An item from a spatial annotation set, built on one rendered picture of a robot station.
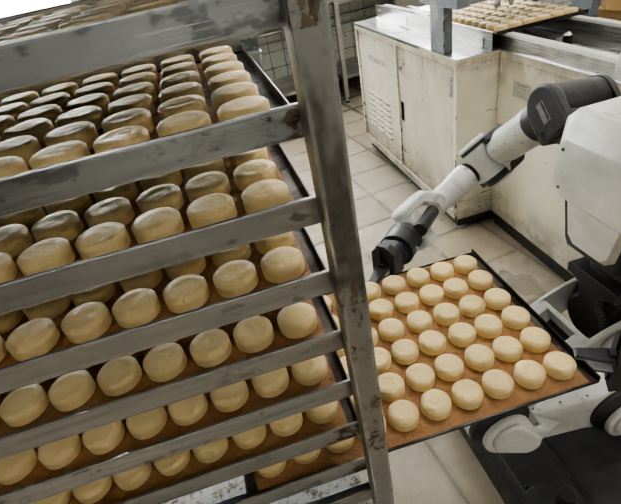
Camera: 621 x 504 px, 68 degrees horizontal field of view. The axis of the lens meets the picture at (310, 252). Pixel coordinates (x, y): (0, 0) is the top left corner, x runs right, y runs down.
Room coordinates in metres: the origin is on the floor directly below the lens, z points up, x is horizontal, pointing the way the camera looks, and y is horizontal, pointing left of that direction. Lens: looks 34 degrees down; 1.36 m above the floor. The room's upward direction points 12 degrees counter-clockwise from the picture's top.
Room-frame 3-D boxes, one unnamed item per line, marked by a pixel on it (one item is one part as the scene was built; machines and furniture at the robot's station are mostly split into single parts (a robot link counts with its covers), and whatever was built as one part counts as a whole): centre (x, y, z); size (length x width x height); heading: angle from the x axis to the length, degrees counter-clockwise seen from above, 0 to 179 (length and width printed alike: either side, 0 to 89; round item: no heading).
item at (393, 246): (0.90, -0.20, 0.68); 0.12 x 0.10 x 0.13; 143
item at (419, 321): (0.66, -0.19, 0.69); 0.05 x 0.05 x 0.02
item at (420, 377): (0.53, -0.14, 0.69); 0.05 x 0.05 x 0.02
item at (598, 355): (0.50, -0.44, 0.69); 0.06 x 0.03 x 0.02; 68
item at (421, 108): (2.55, -1.00, 0.42); 1.28 x 0.72 x 0.84; 7
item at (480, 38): (2.52, -0.80, 0.88); 1.28 x 0.01 x 0.07; 7
